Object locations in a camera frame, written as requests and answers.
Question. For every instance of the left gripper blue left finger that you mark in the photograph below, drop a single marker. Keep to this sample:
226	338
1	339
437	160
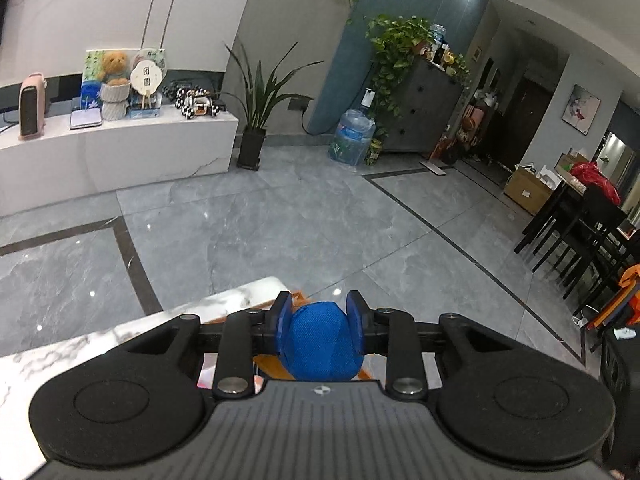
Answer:
269	327

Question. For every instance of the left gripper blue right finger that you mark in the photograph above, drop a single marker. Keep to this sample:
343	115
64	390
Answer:
368	328

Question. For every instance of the brown dog plush blue outfit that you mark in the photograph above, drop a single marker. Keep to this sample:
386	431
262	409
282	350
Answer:
315	344

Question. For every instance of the orange storage box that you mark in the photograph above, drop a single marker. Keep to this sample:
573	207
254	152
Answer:
266	366

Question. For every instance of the blue water jug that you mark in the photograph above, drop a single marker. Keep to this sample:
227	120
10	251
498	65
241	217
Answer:
352	137

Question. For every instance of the cardboard box on floor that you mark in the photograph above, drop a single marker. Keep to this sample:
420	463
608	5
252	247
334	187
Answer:
528	191

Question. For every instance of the potted long leaf plant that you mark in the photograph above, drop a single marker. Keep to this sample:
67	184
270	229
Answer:
261	95

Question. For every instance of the dark grey cabinet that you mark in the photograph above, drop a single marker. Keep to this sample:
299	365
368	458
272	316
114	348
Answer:
426	100

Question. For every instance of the black white cow toys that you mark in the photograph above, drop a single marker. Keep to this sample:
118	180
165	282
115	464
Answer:
192	101

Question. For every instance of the black dining chairs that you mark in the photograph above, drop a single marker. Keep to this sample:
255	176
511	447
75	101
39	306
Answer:
589	228

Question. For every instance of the white marble tv bench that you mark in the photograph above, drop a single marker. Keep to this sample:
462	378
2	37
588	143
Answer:
64	164

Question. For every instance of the round paper fan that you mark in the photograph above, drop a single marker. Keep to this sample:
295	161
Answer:
145	78

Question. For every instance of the grey tablet notebook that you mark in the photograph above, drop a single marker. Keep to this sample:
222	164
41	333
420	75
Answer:
86	118

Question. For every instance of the green trailing plant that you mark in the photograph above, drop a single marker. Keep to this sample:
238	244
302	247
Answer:
397	44

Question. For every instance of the brown teddy bear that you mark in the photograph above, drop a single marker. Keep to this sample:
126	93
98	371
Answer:
114	68

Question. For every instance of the pink space heater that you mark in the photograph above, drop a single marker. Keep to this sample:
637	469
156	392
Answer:
32	106

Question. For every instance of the framed wall picture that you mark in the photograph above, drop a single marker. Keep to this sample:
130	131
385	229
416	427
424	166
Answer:
581	109

